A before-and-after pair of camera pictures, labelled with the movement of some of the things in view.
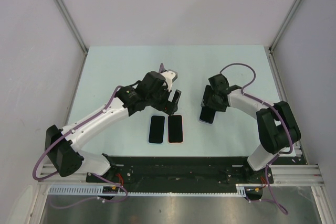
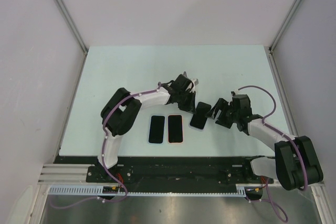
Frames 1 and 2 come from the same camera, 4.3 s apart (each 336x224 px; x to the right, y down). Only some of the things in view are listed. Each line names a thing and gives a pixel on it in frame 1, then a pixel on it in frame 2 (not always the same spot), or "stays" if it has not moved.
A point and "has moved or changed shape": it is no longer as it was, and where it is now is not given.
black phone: x=207 y=115 has moved or changed shape
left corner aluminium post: x=64 y=9 stays
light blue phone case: x=156 y=131 stays
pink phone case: x=175 y=129 stays
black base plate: x=177 y=170 stays
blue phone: x=156 y=129 stays
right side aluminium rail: x=300 y=149 stays
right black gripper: x=208 y=92 -> x=220 y=105
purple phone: x=175 y=128 stays
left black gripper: x=166 y=106 -> x=190 y=107
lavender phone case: x=207 y=123 -> x=196 y=127
